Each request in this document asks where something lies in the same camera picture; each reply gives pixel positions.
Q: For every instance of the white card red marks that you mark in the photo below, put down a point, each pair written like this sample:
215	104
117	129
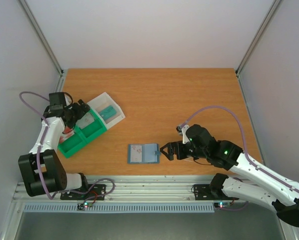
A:
135	153

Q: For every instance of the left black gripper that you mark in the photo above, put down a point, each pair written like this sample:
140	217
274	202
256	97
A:
81	111

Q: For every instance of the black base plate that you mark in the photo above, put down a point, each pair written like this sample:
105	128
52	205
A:
202	192
98	189

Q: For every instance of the red white card in tray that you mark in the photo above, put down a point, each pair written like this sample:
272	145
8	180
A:
66	134

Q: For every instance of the aluminium front rail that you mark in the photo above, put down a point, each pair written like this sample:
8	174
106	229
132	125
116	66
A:
152	188

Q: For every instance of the green plastic tray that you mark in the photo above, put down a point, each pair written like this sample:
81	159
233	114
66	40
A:
82	137

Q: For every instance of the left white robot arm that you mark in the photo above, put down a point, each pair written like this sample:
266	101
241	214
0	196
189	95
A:
41	169

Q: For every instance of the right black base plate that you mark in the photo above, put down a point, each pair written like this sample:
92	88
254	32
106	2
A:
202	192

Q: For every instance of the white translucent plastic bin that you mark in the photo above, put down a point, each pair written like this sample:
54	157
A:
102	101

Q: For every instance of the grey slotted cable duct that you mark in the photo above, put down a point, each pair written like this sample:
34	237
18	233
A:
119	208

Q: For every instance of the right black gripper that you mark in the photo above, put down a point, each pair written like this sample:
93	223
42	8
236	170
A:
177	150

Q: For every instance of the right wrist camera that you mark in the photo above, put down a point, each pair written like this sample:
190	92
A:
181	130

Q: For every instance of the grey card in tray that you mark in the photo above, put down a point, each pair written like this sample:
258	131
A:
85	121

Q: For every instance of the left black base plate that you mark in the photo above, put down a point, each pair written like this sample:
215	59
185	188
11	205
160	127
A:
98	189

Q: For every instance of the teal card in bin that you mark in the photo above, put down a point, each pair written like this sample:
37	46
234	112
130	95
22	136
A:
108	112

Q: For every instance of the teal card holder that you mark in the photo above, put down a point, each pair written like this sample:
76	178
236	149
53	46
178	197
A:
150	154

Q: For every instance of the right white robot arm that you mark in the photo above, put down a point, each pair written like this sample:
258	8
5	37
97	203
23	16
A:
269	189

